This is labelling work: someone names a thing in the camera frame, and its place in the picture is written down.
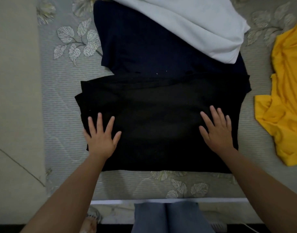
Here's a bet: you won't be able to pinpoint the person's left hand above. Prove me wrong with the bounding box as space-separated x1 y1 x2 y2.
83 113 122 160

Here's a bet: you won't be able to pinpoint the person's right hand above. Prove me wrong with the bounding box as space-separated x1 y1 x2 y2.
199 106 235 155

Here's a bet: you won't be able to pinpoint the black garment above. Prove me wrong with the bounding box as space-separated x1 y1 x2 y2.
75 72 251 174

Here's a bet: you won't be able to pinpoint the person's right forearm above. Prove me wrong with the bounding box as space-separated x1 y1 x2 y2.
220 147 297 233

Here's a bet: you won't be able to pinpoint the person's left forearm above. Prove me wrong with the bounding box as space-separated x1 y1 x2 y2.
19 153 108 233

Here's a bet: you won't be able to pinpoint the grey leaf-print mattress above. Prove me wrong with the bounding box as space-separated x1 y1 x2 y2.
36 0 297 200

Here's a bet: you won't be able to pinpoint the yellow garment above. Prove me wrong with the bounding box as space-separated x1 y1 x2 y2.
254 16 297 167

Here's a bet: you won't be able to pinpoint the person's left foot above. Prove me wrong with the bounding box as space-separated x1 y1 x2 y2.
79 215 98 233

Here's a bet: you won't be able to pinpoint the person's grey trousers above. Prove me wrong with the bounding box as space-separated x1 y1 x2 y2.
131 201 216 233

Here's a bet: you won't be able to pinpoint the navy blue garment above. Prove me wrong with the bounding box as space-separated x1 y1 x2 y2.
93 0 248 79

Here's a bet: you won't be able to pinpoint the white garment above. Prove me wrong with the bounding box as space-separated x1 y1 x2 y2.
108 0 251 64

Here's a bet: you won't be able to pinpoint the white cable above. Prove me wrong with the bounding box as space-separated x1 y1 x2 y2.
240 223 259 233

